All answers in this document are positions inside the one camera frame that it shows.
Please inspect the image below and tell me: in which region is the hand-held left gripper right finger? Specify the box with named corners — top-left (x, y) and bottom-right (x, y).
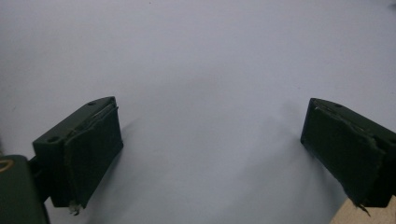
top-left (300, 97), bottom-right (396, 217)

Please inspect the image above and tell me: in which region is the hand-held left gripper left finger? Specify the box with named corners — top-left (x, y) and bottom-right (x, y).
top-left (32, 95), bottom-right (124, 216)

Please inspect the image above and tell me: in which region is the white table cover sheet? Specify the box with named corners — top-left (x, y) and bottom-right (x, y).
top-left (0, 0), bottom-right (396, 224)

